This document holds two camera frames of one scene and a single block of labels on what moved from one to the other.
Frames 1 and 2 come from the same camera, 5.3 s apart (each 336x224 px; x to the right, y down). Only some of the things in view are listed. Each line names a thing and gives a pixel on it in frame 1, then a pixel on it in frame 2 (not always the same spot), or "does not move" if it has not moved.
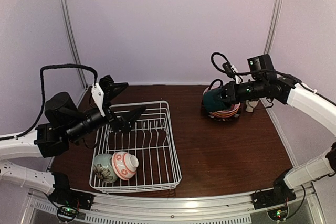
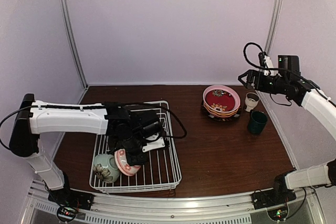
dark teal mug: x=213 y=99 → x=257 y=121
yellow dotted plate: x=224 y=114 does not move
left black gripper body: x=78 y=130 → x=128 y=144
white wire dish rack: x=151 y=139 does not move
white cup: x=251 y=105 does not move
